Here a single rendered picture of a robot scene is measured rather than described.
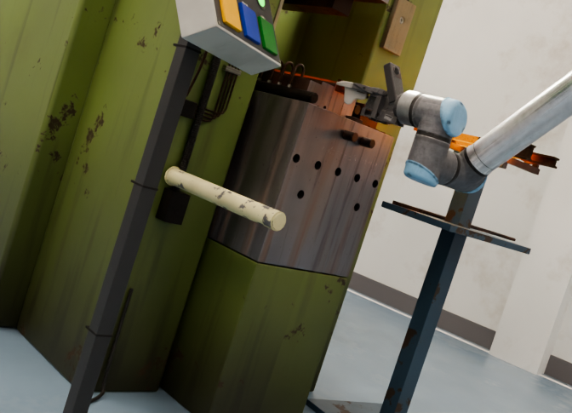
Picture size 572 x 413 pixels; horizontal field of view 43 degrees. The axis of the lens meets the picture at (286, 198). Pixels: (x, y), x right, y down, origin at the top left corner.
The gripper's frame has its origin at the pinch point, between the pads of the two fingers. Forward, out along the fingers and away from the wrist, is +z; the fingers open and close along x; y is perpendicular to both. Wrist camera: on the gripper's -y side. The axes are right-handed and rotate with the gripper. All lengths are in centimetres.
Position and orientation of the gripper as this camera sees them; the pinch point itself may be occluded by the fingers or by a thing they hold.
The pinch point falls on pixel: (353, 88)
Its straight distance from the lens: 207.1
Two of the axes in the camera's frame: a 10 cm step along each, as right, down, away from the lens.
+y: -3.1, 9.5, 0.6
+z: -6.5, -2.5, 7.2
